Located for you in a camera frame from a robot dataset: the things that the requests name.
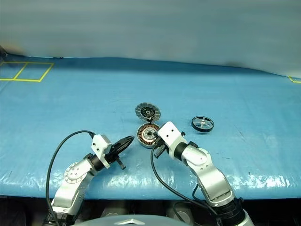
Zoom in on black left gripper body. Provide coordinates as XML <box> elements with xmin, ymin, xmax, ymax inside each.
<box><xmin>105</xmin><ymin>145</ymin><xmax>126</xmax><ymax>170</ymax></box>

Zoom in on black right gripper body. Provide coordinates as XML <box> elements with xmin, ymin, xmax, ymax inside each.
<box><xmin>152</xmin><ymin>137</ymin><xmax>170</xmax><ymax>159</ymax></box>

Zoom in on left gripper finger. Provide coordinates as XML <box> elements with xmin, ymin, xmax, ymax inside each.
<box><xmin>114</xmin><ymin>136</ymin><xmax>135</xmax><ymax>152</ymax></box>
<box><xmin>117</xmin><ymin>137</ymin><xmax>135</xmax><ymax>157</ymax></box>

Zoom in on round hinged motor housing lid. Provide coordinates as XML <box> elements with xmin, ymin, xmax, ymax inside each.
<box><xmin>135</xmin><ymin>101</ymin><xmax>162</xmax><ymax>122</ymax></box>

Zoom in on black spoked rotor wheel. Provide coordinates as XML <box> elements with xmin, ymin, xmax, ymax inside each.
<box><xmin>190</xmin><ymin>114</ymin><xmax>217</xmax><ymax>132</ymax></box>

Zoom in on motor housing base copper windings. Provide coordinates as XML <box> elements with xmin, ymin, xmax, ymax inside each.
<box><xmin>136</xmin><ymin>123</ymin><xmax>161</xmax><ymax>149</ymax></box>

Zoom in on blue plastic table cover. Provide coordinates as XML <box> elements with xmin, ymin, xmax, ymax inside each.
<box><xmin>0</xmin><ymin>53</ymin><xmax>301</xmax><ymax>201</ymax></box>

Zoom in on dark rounded shape grey cap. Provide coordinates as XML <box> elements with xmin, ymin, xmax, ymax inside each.
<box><xmin>101</xmin><ymin>204</ymin><xmax>125</xmax><ymax>219</ymax></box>
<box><xmin>166</xmin><ymin>201</ymin><xmax>197</xmax><ymax>223</ymax></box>

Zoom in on grey robot torso with logo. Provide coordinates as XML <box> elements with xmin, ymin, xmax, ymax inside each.
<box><xmin>77</xmin><ymin>213</ymin><xmax>236</xmax><ymax>226</ymax></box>

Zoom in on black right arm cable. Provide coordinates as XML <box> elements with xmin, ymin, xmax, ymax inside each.
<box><xmin>150</xmin><ymin>145</ymin><xmax>224</xmax><ymax>226</ymax></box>

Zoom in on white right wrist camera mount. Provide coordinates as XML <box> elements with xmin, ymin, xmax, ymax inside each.
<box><xmin>157</xmin><ymin>121</ymin><xmax>187</xmax><ymax>161</ymax></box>

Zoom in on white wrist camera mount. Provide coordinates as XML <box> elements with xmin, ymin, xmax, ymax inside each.
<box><xmin>91</xmin><ymin>134</ymin><xmax>112</xmax><ymax>169</ymax></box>
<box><xmin>157</xmin><ymin>121</ymin><xmax>187</xmax><ymax>161</ymax></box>

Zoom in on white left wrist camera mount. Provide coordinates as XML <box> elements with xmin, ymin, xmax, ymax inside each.
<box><xmin>91</xmin><ymin>134</ymin><xmax>112</xmax><ymax>169</ymax></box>

